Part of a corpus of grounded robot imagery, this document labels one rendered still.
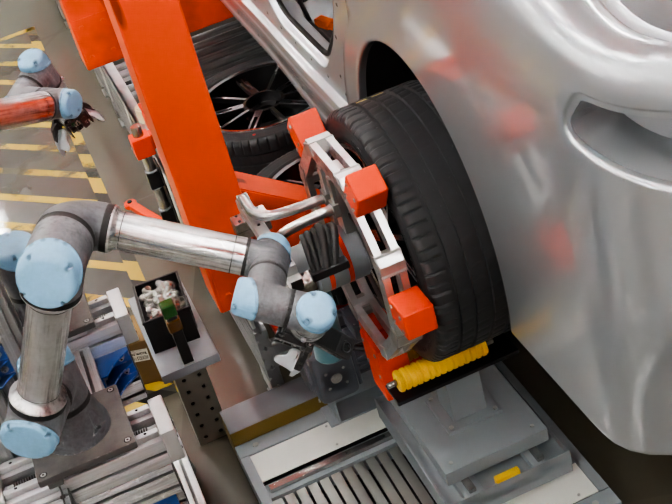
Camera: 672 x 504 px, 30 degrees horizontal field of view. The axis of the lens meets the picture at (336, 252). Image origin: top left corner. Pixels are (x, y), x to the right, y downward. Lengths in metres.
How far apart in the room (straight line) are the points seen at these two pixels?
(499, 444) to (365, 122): 0.97
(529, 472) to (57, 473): 1.25
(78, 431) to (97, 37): 2.67
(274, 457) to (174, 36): 1.28
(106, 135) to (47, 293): 3.56
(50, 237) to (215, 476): 1.64
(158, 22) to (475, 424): 1.34
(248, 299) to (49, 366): 0.43
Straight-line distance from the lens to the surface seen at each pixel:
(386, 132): 2.83
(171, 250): 2.42
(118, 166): 5.57
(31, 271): 2.32
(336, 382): 3.52
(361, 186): 2.71
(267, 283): 2.34
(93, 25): 5.16
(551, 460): 3.37
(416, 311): 2.74
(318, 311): 2.30
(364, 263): 2.98
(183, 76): 3.19
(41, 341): 2.45
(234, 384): 4.12
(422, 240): 2.74
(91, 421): 2.79
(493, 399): 3.45
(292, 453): 3.69
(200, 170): 3.30
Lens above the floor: 2.56
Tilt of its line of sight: 34 degrees down
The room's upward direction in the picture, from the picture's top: 16 degrees counter-clockwise
